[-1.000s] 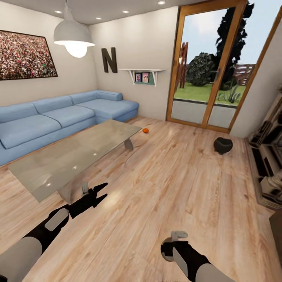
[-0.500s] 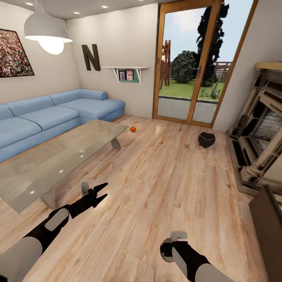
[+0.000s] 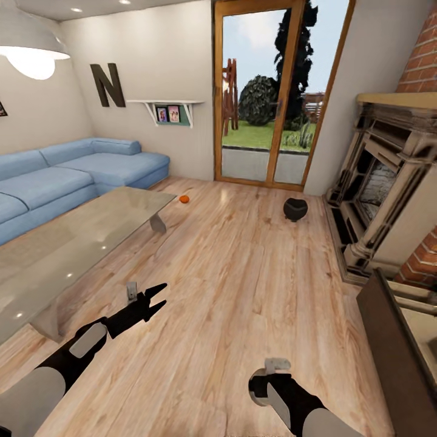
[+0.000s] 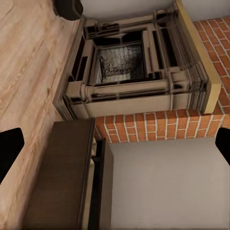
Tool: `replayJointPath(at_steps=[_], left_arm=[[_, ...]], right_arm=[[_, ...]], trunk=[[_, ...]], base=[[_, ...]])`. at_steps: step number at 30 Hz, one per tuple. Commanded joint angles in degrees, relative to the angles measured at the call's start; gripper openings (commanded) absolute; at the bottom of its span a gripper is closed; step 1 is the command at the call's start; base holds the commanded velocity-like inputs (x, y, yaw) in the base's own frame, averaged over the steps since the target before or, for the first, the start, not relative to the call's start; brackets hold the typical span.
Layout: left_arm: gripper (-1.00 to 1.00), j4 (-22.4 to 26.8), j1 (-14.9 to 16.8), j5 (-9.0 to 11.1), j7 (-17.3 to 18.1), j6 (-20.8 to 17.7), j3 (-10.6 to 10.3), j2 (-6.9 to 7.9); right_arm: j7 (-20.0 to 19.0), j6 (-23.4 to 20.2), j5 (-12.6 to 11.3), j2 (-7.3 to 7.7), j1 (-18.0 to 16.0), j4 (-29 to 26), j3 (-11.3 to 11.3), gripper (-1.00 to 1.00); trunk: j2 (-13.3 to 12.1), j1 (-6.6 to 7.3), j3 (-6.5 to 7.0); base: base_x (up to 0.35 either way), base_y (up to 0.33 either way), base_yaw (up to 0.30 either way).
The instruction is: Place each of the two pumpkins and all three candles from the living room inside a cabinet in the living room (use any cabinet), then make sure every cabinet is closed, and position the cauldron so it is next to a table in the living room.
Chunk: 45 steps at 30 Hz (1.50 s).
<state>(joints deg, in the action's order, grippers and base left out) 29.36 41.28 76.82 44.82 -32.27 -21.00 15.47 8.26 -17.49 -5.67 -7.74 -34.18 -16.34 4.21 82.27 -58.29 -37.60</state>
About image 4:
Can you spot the wood fireplace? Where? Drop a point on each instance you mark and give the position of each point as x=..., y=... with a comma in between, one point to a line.
x=131, y=66

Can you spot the cabinet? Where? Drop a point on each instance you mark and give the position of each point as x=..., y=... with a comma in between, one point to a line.
x=73, y=190

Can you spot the countertop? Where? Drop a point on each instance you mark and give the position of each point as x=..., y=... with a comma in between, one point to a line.
x=200, y=54

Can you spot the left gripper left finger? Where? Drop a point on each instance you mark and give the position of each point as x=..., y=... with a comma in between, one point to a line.
x=11, y=143

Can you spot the cauldron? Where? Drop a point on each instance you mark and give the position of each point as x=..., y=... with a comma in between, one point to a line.
x=71, y=10

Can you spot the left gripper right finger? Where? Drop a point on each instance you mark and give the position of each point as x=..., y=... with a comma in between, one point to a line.
x=223, y=142

